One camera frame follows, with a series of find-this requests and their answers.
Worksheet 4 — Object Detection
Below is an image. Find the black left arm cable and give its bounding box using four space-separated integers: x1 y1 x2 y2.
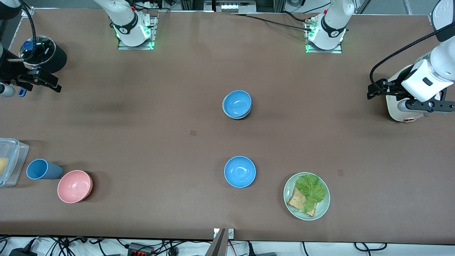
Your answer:
370 31 455 91

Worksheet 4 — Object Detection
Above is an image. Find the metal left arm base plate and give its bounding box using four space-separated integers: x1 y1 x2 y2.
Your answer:
305 18 343 54

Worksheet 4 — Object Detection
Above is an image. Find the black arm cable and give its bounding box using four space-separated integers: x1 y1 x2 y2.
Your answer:
20 0 37 65
370 31 455 91

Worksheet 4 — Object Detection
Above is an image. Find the looped black floor cable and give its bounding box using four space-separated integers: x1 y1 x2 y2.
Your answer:
354 242 388 251

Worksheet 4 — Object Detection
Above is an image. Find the long black table cable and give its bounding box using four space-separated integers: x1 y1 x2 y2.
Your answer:
230 13 315 32

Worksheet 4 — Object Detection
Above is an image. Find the black orange power strip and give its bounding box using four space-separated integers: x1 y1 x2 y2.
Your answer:
128 242 154 256

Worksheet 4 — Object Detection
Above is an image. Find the black pot with glass lid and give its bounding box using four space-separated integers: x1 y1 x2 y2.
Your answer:
18 36 67 97

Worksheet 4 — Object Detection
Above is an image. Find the clear plastic container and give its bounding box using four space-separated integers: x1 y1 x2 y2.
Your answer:
0 138 30 187

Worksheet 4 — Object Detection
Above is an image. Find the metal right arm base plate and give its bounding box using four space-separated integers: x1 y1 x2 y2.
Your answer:
117 16 157 50

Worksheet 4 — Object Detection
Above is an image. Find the grey metal bracket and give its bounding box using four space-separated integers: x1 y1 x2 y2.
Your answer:
204 229 228 256

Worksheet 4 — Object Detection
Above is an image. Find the blue bowl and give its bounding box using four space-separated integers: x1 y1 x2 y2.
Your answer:
223 90 252 119
224 156 256 188

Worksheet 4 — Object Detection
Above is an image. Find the brown bread slice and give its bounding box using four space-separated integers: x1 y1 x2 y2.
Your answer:
287 187 317 217

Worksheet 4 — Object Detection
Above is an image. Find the white toaster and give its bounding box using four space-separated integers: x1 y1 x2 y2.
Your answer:
386 69 446 122

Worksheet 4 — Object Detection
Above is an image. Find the green bowl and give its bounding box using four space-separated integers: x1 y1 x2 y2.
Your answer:
223 101 251 120

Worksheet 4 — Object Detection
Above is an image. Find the green lettuce leaf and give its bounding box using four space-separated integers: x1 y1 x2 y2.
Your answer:
296 174 327 213

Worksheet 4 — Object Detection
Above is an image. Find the blue cup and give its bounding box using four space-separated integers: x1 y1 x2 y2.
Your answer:
26 159 64 180

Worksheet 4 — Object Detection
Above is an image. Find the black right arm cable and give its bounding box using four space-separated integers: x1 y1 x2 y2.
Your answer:
20 0 37 65

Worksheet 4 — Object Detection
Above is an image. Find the green plate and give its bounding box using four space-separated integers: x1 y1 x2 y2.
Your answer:
283 172 331 221

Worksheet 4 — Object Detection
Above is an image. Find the pink bowl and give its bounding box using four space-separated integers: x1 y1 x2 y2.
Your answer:
57 170 93 204

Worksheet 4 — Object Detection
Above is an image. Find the white socket strip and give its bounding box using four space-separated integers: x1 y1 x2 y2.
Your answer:
215 0 256 13

